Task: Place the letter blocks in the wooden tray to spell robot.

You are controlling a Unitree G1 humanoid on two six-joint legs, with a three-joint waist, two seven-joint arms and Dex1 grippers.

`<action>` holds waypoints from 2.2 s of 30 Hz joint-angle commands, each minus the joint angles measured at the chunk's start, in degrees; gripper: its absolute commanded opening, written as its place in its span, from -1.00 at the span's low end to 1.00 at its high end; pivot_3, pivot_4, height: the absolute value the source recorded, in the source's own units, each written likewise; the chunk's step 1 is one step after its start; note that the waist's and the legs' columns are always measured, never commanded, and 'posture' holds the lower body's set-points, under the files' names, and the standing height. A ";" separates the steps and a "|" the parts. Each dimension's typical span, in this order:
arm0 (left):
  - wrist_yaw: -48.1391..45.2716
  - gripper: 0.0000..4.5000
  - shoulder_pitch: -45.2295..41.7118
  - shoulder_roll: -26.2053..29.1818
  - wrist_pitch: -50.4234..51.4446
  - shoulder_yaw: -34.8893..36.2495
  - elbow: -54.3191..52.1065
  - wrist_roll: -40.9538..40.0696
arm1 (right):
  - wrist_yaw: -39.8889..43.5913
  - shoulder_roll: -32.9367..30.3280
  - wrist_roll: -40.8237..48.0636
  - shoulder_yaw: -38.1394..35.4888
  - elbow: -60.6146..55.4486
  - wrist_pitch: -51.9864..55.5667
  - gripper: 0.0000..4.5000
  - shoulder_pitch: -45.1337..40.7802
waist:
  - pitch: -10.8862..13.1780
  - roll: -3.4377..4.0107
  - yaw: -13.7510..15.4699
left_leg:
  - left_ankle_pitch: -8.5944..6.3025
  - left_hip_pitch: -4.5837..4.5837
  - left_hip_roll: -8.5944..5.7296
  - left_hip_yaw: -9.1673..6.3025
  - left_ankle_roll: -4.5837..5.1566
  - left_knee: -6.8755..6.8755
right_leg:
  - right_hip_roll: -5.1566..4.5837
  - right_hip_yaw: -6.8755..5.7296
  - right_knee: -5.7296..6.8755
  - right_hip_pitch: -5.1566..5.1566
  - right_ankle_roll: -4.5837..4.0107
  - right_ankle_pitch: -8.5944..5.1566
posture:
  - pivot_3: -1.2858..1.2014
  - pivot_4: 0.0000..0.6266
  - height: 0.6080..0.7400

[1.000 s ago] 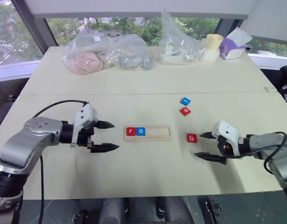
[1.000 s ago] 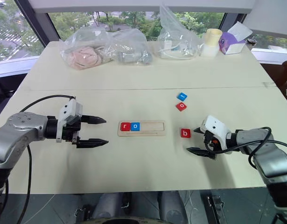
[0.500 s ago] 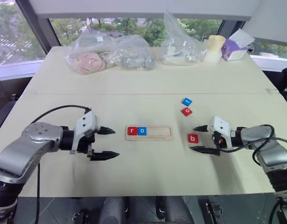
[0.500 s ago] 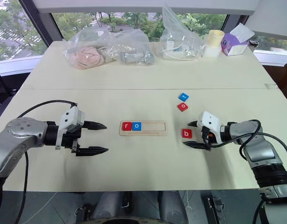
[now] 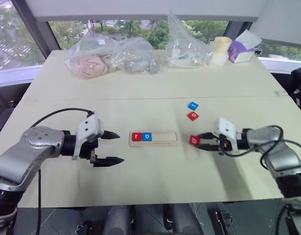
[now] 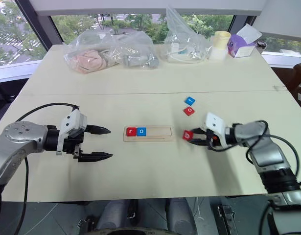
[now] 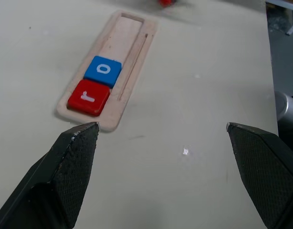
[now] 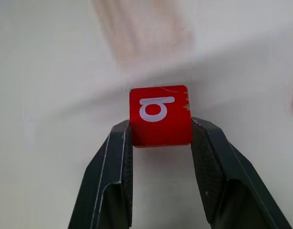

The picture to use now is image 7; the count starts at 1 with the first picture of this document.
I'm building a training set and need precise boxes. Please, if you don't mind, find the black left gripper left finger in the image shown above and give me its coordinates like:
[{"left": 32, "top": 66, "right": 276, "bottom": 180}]
[{"left": 0, "top": 122, "right": 100, "bottom": 229}]

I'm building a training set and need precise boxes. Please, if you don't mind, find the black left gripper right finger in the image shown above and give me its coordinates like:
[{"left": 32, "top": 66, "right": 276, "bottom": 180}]
[{"left": 226, "top": 122, "right": 293, "bottom": 229}]

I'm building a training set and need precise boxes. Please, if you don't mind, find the silver robot body part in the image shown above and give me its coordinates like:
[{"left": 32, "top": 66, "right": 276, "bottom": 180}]
[{"left": 274, "top": 91, "right": 293, "bottom": 125}]

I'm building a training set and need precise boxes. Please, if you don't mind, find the red letter block r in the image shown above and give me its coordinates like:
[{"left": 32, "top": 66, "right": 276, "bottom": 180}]
[{"left": 67, "top": 79, "right": 111, "bottom": 117}]

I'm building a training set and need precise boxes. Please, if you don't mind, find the blue letter block o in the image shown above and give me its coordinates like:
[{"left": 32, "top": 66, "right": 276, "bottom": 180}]
[{"left": 84, "top": 55, "right": 123, "bottom": 88}]

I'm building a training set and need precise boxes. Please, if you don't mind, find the long wooden letter tray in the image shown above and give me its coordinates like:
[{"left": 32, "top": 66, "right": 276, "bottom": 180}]
[{"left": 56, "top": 10, "right": 159, "bottom": 133}]

